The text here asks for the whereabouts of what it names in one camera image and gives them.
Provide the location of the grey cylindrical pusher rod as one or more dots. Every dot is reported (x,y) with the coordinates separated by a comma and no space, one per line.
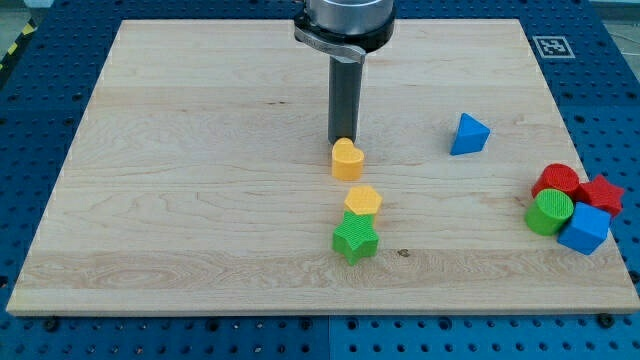
(344,99)

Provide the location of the blue cube block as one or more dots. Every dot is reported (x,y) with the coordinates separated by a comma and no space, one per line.
(586,230)

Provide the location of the red star block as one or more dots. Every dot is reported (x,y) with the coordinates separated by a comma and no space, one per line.
(602,194)

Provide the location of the blue triangle block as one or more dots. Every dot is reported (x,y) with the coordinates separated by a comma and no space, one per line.
(471,136)

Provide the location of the yellow hexagon block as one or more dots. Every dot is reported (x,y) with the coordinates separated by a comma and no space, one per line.
(363,200)

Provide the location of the yellow heart block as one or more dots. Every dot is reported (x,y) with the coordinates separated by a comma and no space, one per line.
(347,160)

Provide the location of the white fiducial marker tag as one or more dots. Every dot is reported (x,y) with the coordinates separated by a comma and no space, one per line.
(553,47)

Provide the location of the green cylinder block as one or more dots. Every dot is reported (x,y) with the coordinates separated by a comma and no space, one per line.
(549,211)

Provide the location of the red cylinder block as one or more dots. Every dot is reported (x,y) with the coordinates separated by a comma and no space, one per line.
(559,177)

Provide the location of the green star block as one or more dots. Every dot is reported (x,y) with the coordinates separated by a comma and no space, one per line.
(355,237)

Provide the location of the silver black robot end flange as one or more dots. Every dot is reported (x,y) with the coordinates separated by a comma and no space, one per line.
(346,30)

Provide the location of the wooden board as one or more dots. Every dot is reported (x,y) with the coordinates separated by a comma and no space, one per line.
(198,182)

